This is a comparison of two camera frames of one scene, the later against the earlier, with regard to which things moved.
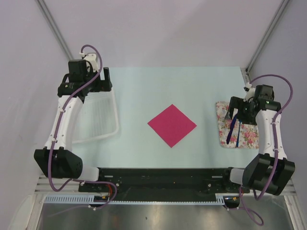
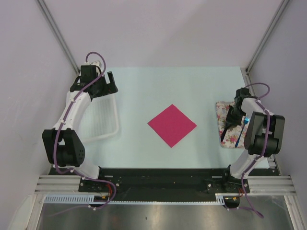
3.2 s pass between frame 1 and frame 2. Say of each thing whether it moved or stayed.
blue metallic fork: moved
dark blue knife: moved
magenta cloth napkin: stayed
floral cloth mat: stayed
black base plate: stayed
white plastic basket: stayed
